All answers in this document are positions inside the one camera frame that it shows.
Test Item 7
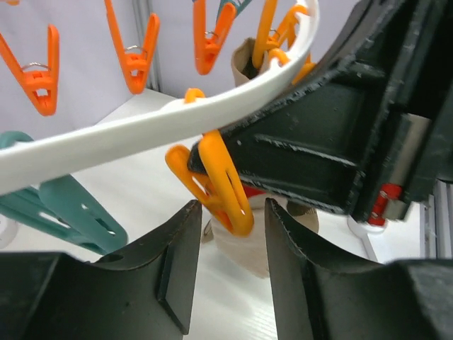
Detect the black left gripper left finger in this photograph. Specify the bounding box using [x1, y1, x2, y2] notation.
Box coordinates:
[1, 200, 202, 339]

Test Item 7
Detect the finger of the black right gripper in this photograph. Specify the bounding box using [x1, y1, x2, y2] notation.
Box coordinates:
[187, 83, 383, 216]

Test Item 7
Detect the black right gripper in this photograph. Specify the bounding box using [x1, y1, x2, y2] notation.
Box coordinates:
[311, 1, 452, 223]

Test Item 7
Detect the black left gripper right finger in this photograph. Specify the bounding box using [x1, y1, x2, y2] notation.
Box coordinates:
[265, 199, 452, 339]

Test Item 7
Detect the brown argyle sock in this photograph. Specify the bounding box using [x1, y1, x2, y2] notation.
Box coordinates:
[231, 38, 319, 234]

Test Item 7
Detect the beige sock with red cuff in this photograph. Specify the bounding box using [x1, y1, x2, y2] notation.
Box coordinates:
[201, 186, 287, 278]

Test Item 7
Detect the orange clip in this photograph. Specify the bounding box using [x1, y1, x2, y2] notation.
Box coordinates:
[252, 1, 320, 89]
[165, 88, 255, 237]

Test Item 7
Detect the white round clip hanger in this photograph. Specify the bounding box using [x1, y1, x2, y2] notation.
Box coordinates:
[1, 1, 321, 194]

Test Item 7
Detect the teal clip near rim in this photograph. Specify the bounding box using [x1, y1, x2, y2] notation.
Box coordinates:
[0, 130, 128, 256]

